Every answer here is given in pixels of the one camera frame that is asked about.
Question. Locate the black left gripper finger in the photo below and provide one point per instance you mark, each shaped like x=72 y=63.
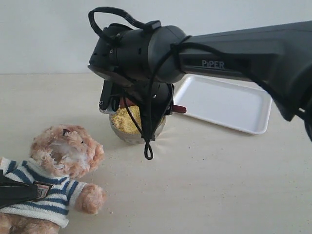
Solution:
x=14 y=192

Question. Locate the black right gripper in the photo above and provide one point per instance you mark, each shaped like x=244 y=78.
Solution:
x=137 y=61

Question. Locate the dark red wooden spoon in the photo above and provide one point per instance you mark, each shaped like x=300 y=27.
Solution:
x=175 y=108

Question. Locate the beige teddy bear striped sweater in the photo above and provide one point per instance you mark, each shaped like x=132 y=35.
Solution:
x=58 y=158

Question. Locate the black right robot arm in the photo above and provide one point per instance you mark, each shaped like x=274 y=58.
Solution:
x=277 y=58

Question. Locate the steel bowl of yellow grain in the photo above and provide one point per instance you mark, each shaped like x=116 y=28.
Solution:
x=124 y=127

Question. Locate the white rectangular plastic tray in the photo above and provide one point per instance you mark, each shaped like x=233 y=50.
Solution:
x=224 y=103

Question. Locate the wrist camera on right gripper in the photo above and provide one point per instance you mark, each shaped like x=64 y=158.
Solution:
x=110 y=98

